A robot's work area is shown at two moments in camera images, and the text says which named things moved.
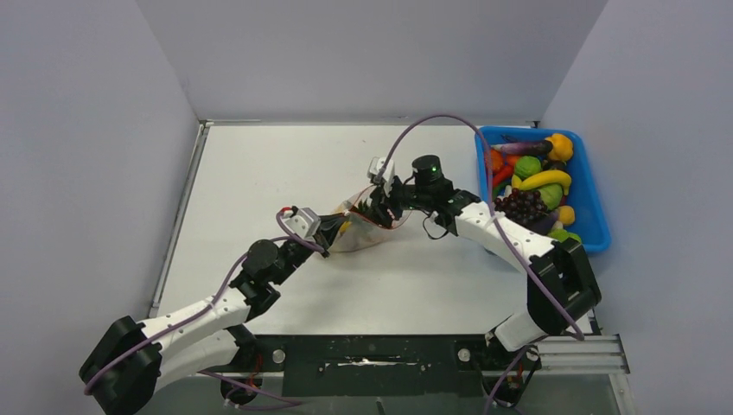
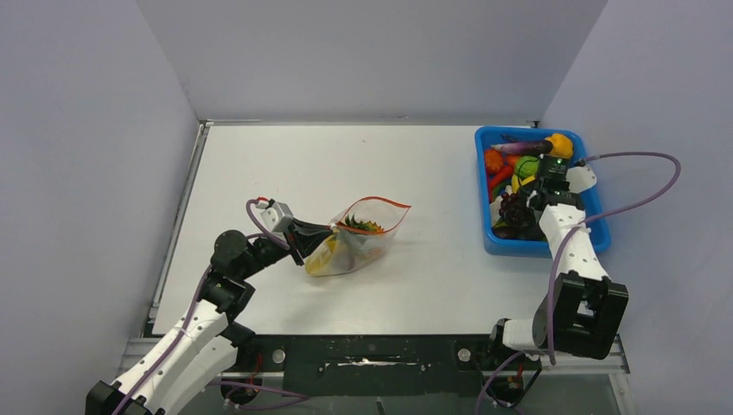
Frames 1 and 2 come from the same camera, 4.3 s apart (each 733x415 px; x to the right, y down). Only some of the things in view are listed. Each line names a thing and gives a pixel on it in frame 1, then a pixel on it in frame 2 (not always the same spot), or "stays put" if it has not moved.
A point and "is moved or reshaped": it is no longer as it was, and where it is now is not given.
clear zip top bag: [362, 226] is moved or reshaped
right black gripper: [384, 202] -> [525, 193]
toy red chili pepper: [502, 174] stays put
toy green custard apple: [526, 166] stays put
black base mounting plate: [375, 366] stays put
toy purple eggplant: [539, 147] stays put
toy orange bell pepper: [562, 148] stays put
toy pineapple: [365, 209] -> [368, 227]
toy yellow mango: [344, 226] -> [318, 261]
